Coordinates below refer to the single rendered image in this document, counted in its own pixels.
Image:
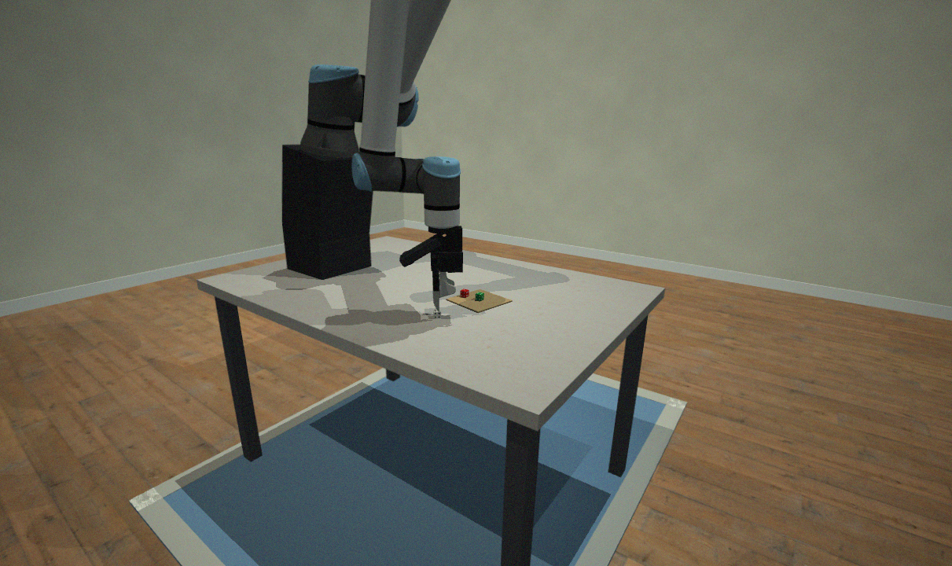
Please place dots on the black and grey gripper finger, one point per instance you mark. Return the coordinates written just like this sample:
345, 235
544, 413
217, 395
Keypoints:
448, 280
442, 289

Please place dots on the tan square mat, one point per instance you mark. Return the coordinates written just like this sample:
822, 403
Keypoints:
490, 301

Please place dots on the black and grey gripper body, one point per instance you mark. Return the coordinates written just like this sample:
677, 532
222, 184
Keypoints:
449, 256

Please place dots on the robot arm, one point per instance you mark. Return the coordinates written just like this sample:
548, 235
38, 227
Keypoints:
338, 97

